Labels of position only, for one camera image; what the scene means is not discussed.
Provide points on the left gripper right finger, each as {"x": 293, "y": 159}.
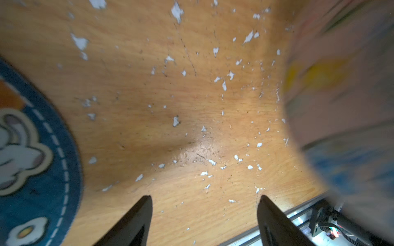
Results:
{"x": 276, "y": 229}

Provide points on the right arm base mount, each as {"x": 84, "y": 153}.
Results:
{"x": 329, "y": 227}

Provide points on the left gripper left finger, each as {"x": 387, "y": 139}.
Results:
{"x": 133, "y": 228}

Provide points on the orange cartoon round coaster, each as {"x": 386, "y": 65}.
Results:
{"x": 41, "y": 174}

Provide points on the white wave round coaster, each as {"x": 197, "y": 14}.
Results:
{"x": 338, "y": 97}

